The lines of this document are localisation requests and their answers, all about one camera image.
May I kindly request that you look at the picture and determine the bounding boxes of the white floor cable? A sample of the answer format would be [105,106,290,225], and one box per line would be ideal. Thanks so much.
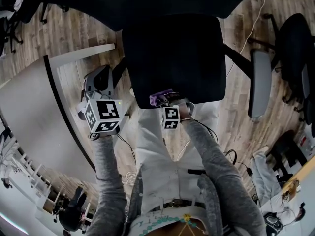
[225,0,271,76]

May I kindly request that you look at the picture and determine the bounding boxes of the yellow wooden table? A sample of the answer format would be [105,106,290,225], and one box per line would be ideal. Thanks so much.
[282,156,315,194]

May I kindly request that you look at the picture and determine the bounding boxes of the person's right hand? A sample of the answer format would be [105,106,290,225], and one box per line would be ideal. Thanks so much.
[164,93,182,102]

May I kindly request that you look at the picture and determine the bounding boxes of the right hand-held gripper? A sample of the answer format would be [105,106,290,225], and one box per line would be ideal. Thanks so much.
[159,97,195,130]

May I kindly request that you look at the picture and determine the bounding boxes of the person's own body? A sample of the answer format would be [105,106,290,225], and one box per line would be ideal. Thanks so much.
[83,103,269,236]

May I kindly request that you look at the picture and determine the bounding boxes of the person's right forearm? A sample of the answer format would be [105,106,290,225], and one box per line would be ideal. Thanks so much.
[179,118,244,189]

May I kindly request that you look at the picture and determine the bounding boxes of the teal bead necklace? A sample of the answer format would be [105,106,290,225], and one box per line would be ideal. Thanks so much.
[140,215,207,236]

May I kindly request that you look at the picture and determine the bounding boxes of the purple wiping cloth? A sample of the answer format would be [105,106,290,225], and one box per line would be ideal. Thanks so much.
[149,88,174,107]

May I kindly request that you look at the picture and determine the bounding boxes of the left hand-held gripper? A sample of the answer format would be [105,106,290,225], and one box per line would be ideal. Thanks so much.
[78,66,124,135]

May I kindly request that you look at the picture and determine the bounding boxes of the white metal rack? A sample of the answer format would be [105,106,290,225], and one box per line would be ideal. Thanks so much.
[0,121,59,218]

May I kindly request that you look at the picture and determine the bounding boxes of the black cable with adapter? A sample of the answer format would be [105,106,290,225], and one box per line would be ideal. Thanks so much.
[231,161,262,206]

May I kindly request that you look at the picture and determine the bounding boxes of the black mesh office chair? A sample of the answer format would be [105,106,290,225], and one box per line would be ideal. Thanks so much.
[14,0,274,119]
[298,64,315,125]
[13,0,70,25]
[247,13,315,103]
[0,15,25,57]

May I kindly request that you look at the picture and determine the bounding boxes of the person's left forearm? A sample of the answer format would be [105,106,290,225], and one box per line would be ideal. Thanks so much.
[90,132,127,206]

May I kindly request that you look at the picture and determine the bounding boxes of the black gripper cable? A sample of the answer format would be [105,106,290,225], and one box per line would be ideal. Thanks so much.
[193,118,237,166]
[115,132,137,167]

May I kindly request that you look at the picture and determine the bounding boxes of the dark wooden table white legs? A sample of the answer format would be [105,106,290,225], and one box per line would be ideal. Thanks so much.
[0,43,116,182]

